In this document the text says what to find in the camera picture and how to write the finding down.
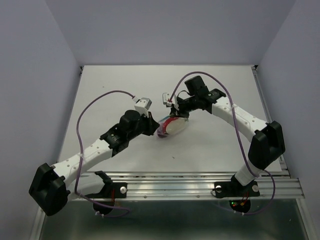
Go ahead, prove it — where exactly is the red chili pepper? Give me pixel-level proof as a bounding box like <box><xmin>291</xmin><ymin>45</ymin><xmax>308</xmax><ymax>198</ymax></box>
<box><xmin>159</xmin><ymin>117</ymin><xmax>186</xmax><ymax>135</ymax></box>

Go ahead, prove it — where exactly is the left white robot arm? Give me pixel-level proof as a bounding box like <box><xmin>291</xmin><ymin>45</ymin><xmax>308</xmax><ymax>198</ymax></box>
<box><xmin>28</xmin><ymin>109</ymin><xmax>160</xmax><ymax>217</ymax></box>

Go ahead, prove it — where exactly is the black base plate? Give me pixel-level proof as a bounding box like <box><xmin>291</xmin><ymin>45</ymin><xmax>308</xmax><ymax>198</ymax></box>
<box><xmin>211</xmin><ymin>181</ymin><xmax>260</xmax><ymax>199</ymax></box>
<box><xmin>85</xmin><ymin>182</ymin><xmax>128</xmax><ymax>199</ymax></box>

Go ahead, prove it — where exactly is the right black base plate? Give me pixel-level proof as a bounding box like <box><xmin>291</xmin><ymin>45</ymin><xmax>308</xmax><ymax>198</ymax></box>
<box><xmin>211</xmin><ymin>181</ymin><xmax>260</xmax><ymax>199</ymax></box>

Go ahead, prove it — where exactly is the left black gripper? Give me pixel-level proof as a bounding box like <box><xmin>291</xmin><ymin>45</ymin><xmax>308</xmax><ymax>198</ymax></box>
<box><xmin>127</xmin><ymin>110</ymin><xmax>159</xmax><ymax>141</ymax></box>

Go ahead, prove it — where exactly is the aluminium rail frame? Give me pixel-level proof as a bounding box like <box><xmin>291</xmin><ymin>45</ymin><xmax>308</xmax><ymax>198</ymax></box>
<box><xmin>29</xmin><ymin>64</ymin><xmax>316</xmax><ymax>240</ymax></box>

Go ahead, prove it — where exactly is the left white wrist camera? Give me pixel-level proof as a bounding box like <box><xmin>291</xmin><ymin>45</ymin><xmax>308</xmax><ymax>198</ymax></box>
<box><xmin>132</xmin><ymin>96</ymin><xmax>152</xmax><ymax>118</ymax></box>

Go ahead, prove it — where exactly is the clear zip top bag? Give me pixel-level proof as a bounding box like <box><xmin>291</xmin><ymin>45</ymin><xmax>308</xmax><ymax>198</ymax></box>
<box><xmin>156</xmin><ymin>116</ymin><xmax>189</xmax><ymax>138</ymax></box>

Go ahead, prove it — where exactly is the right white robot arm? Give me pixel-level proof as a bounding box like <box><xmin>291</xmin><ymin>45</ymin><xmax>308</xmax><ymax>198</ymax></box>
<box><xmin>162</xmin><ymin>71</ymin><xmax>286</xmax><ymax>195</ymax></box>

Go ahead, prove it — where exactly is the white radish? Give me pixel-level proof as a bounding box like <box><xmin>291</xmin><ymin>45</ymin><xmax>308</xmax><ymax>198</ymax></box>
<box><xmin>165</xmin><ymin>118</ymin><xmax>188</xmax><ymax>135</ymax></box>

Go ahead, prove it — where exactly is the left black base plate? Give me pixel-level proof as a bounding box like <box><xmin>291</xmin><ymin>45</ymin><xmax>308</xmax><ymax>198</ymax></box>
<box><xmin>85</xmin><ymin>182</ymin><xmax>128</xmax><ymax>199</ymax></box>

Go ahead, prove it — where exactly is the purple onion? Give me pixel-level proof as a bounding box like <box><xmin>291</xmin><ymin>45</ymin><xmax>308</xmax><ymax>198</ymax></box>
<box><xmin>156</xmin><ymin>131</ymin><xmax>167</xmax><ymax>138</ymax></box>

